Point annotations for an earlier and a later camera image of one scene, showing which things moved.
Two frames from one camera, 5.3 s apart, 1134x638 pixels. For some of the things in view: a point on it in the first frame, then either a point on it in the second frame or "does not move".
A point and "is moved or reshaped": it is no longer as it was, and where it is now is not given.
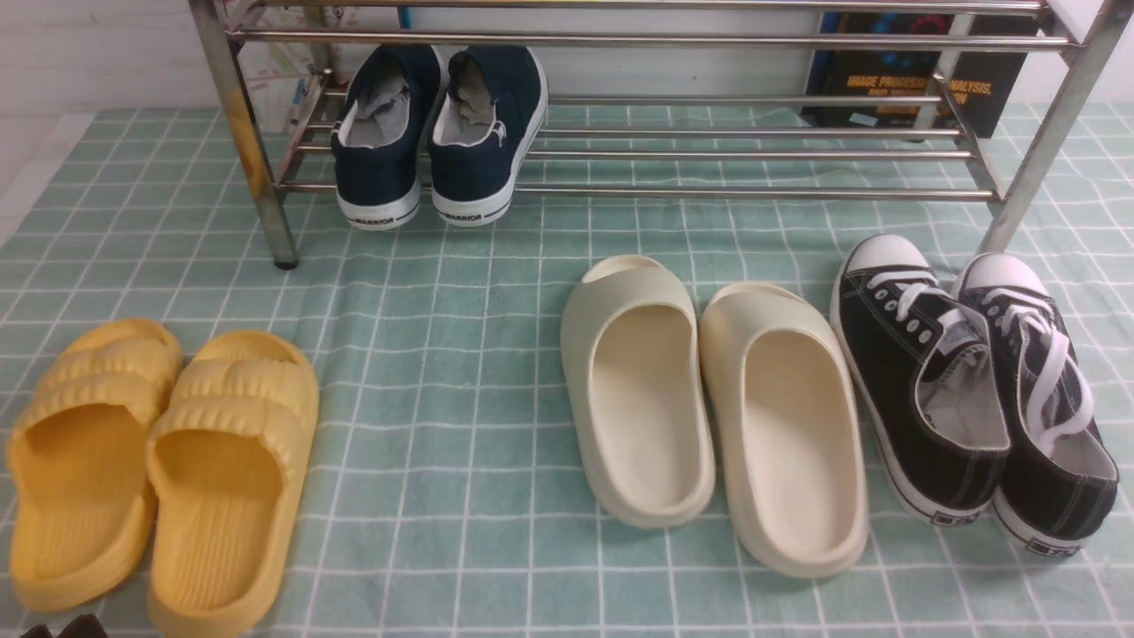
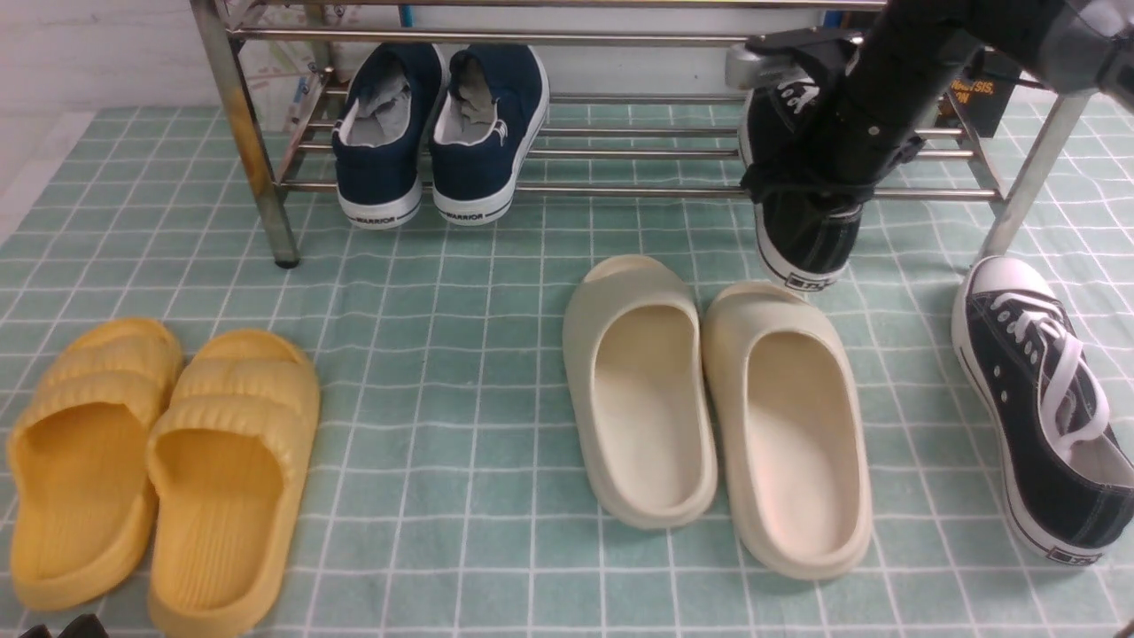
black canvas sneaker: x=1060 y=476 is moved or reshaped
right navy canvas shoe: x=494 y=108 does not move
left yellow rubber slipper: x=81 y=461 does not move
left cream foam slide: x=632 y=367 does not move
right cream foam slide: x=784 y=403 does not move
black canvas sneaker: x=925 y=372 -> x=803 y=245
